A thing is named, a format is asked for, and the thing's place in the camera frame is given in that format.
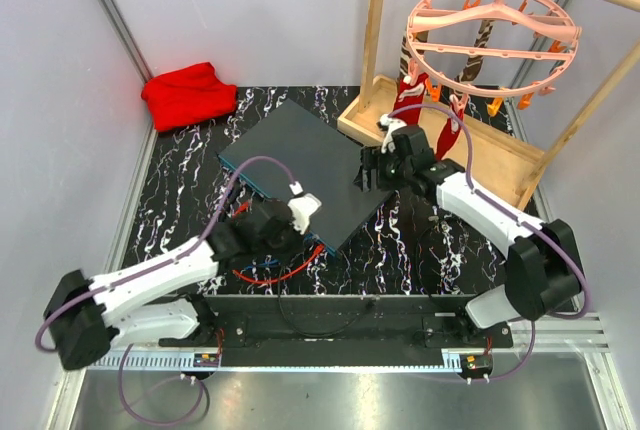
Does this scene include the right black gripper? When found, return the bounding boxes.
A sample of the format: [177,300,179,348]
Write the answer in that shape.
[353,146,412,193]

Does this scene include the blue ethernet cable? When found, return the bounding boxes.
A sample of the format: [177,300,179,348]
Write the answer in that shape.
[219,189,286,271]

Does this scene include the red ethernet cable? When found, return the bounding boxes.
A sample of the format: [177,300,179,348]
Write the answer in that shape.
[233,199,329,285]

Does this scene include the black ethernet cable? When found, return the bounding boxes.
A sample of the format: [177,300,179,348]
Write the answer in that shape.
[277,279,376,339]
[416,214,466,301]

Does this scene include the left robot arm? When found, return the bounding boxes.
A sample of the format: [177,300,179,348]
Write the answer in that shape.
[36,197,318,371]

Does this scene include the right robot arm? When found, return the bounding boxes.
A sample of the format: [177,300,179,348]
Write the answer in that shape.
[354,123,587,347]

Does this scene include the red sock left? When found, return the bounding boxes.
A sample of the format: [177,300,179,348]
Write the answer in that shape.
[393,73,428,125]

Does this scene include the red sock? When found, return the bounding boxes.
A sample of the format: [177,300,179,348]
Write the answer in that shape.
[393,73,428,125]
[436,94,466,160]

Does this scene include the red sock right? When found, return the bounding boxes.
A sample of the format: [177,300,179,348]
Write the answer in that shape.
[436,94,466,160]

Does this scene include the brown striped sock back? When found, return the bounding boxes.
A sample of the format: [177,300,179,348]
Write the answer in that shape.
[455,19,494,84]

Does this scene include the brown striped sock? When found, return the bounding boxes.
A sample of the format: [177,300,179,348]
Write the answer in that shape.
[455,19,494,84]
[397,31,429,83]

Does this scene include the brown striped sock front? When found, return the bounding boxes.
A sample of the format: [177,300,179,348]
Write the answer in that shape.
[397,31,429,83]

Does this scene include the red folded cloth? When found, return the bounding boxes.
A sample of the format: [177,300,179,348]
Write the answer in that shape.
[141,62,237,133]

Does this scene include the pink round clip hanger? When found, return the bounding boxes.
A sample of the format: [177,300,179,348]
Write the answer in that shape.
[406,0,582,109]

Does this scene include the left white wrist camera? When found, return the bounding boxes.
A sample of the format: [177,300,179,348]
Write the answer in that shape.
[287,193,322,234]

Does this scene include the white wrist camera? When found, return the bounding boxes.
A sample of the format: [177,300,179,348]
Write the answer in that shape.
[378,114,408,154]
[287,193,322,234]

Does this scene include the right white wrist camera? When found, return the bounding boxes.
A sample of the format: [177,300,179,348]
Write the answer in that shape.
[378,114,408,154]

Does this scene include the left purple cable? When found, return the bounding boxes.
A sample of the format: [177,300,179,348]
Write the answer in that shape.
[34,155,304,424]

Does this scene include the purple cable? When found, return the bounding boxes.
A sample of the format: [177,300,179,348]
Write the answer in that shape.
[34,155,304,424]
[384,103,594,384]

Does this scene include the dark blue network switch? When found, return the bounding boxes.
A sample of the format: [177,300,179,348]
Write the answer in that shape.
[219,100,392,255]

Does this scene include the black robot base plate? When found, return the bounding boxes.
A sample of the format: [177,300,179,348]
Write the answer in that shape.
[159,295,519,373]

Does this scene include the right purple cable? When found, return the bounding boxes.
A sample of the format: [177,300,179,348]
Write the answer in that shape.
[384,103,594,384]

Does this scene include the wooden drying rack frame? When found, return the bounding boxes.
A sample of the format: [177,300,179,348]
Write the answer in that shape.
[337,0,639,209]

